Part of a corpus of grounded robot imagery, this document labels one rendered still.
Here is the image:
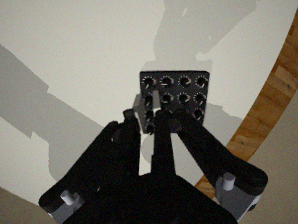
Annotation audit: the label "black knob box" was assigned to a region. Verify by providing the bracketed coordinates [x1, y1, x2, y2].
[139, 70, 210, 135]

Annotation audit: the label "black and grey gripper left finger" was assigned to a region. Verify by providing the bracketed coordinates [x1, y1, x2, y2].
[38, 93, 145, 224]

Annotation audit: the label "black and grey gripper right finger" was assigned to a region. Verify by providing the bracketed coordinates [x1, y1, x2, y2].
[147, 90, 268, 224]

